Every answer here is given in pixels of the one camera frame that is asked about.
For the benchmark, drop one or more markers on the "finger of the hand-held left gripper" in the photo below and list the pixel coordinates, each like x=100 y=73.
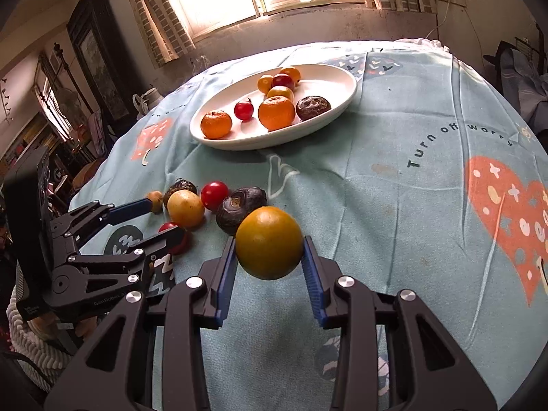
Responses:
x=130 y=209
x=165 y=237

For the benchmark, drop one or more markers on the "red cherry tomato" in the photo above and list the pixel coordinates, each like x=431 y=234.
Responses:
x=166 y=225
x=243 y=110
x=283 y=80
x=214 y=195

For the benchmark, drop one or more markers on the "brown wooden chair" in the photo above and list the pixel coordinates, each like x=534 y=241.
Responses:
x=85 y=175

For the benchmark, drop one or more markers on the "orange mandarin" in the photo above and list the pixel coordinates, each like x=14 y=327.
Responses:
x=276 y=112
x=216 y=124

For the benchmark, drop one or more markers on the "tan longan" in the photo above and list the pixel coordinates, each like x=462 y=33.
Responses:
x=155 y=200

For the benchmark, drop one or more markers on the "white jug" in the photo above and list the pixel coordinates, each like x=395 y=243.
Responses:
x=151 y=96

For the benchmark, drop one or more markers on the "person's left hand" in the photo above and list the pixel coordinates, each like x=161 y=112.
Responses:
x=43 y=322

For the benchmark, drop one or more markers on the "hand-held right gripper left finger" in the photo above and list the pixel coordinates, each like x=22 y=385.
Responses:
x=226 y=282

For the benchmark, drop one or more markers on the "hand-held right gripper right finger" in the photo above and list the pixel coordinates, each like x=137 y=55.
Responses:
x=314 y=282

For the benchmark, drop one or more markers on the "small smooth orange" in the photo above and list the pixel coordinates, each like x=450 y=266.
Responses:
x=293 y=72
x=265 y=83

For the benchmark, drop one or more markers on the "light blue printed tablecloth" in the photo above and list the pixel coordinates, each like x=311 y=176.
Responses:
x=364 y=222

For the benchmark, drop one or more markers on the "small yellow orange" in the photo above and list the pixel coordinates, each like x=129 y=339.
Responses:
x=280 y=93

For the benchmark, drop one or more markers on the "pile of grey clothes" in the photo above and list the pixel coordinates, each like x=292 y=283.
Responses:
x=524 y=90

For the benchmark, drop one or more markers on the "white oval plate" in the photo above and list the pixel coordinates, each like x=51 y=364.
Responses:
x=338 y=79

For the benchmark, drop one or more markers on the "dark brown water chestnut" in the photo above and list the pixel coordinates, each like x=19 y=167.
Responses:
x=182 y=186
x=235 y=210
x=313 y=108

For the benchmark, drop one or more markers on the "large yellow-orange orange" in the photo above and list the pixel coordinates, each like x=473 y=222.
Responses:
x=269 y=242

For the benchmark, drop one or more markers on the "pale yellow citrus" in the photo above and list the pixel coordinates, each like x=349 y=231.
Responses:
x=185 y=208

